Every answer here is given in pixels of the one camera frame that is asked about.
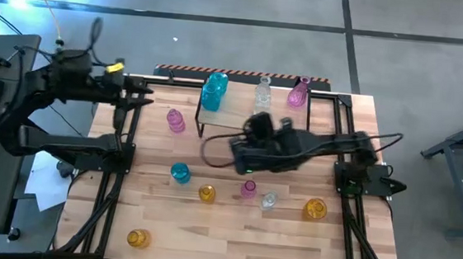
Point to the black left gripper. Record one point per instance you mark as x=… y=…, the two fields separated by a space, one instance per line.
x=112 y=91

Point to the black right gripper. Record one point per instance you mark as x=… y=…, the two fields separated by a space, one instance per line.
x=271 y=149

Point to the pink swirl-ribbed glass vase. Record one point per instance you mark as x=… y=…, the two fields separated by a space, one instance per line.
x=175 y=120

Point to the pink bulbous glass vase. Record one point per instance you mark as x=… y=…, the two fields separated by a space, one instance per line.
x=248 y=189

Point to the clear ribbed glass vase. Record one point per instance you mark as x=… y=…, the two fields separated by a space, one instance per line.
x=269 y=200

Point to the tall teal embossed glass vase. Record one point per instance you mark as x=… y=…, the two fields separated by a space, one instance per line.
x=211 y=99

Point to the small teal glass jar vase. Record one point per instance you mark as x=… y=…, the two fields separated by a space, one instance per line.
x=219 y=80

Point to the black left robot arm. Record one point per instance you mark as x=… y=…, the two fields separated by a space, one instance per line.
x=64 y=145

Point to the yellow tag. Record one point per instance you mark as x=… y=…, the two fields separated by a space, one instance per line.
x=115 y=67

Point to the clear square glass vase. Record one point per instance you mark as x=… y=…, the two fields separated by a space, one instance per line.
x=262 y=101

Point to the hazard-striped black floor mat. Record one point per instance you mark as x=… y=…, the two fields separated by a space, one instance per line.
x=182 y=74

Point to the slender pink glass vase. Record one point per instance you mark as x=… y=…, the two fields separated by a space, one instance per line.
x=298 y=95

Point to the tall clear glass vase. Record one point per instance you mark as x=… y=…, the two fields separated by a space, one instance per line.
x=264 y=83

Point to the wide yellow glass vase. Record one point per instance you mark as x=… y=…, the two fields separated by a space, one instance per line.
x=315 y=208

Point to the yellow ribbed glass vase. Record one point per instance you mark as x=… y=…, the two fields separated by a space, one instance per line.
x=207 y=193

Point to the teal diamond-pattern glass vase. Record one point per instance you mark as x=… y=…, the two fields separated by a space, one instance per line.
x=180 y=172

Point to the black floor tape line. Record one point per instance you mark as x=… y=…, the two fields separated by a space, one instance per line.
x=223 y=20
x=348 y=39

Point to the white paper sheets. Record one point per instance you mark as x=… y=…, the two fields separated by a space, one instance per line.
x=47 y=181

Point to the black caster wheel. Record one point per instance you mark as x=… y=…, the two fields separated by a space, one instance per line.
x=13 y=234

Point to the grey metal stand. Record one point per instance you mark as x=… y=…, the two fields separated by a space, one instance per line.
x=462 y=137

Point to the small black frame clamp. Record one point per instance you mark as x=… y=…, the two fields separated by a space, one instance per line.
x=171 y=75

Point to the wooden shelf with black frame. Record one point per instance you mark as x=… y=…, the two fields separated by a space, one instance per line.
x=237 y=113

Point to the black aluminium table frame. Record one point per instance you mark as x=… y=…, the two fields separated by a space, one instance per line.
x=344 y=101

